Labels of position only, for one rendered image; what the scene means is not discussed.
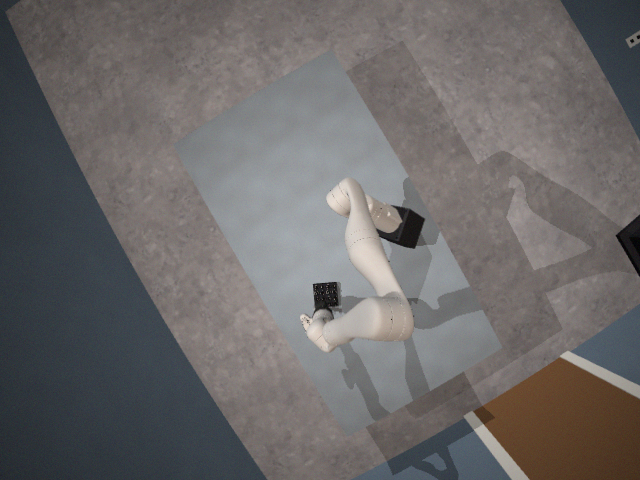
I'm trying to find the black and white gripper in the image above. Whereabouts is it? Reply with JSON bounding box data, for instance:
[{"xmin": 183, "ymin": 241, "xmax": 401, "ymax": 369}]
[{"xmin": 300, "ymin": 301, "xmax": 334, "ymax": 331}]

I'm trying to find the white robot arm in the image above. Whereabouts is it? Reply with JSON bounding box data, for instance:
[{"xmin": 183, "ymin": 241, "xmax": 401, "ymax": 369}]
[{"xmin": 306, "ymin": 177, "xmax": 414, "ymax": 353}]

